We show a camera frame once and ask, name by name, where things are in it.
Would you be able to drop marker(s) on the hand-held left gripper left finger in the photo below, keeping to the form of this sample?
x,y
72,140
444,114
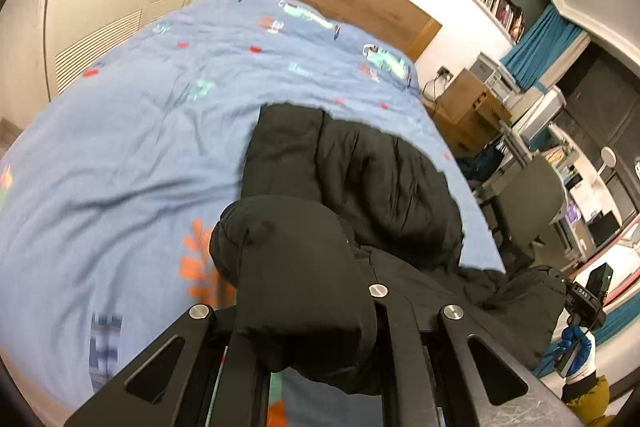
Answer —
x,y
212,332

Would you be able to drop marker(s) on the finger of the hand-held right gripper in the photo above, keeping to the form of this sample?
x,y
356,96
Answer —
x,y
556,278

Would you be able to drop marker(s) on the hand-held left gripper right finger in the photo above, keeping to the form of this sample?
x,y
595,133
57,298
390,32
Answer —
x,y
400,357

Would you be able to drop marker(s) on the black puffer coat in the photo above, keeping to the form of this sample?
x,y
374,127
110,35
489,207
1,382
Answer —
x,y
300,257

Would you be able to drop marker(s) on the person's right forearm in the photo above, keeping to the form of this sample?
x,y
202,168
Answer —
x,y
590,402

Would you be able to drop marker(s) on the person's right hand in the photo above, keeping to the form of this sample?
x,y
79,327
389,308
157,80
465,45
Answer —
x,y
575,344

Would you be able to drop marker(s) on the white desk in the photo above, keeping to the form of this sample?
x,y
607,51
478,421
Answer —
x,y
575,207

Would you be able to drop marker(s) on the grey office chair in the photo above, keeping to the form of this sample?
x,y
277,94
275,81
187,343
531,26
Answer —
x,y
535,197

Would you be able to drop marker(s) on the white desk lamp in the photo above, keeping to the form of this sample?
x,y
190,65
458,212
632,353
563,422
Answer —
x,y
608,159

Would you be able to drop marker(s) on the dark blue bag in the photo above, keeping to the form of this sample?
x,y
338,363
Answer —
x,y
482,164

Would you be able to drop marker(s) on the white storage cabinet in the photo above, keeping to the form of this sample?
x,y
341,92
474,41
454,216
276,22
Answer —
x,y
540,112

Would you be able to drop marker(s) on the wooden nightstand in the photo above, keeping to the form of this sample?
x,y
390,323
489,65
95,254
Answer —
x,y
465,107

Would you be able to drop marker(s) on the white printer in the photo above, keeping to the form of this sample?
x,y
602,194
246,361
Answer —
x,y
490,72

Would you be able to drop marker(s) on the blue printed bedspread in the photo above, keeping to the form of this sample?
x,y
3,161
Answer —
x,y
125,132

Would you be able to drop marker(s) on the teal curtain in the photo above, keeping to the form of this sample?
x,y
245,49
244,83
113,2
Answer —
x,y
540,47

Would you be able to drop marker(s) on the wall socket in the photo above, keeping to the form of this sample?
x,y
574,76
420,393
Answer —
x,y
444,72

